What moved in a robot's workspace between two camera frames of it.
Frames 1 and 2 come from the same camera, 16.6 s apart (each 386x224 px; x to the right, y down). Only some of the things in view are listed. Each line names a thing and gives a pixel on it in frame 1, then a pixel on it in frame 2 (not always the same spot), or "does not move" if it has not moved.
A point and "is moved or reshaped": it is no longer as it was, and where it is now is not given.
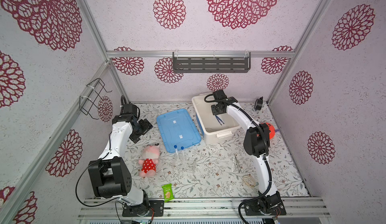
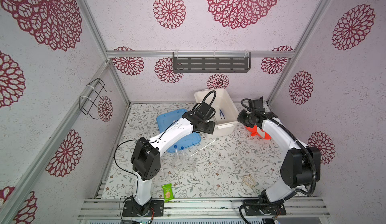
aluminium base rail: [232, 208] does not move
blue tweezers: [217, 117] is moved or reshaped
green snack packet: [168, 195] does not move
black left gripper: [146, 125] to [210, 129]
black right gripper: [213, 110] to [240, 116]
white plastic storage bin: [208, 124] is moved or reshaped
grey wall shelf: [211, 62] does not move
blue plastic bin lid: [177, 130] does not move
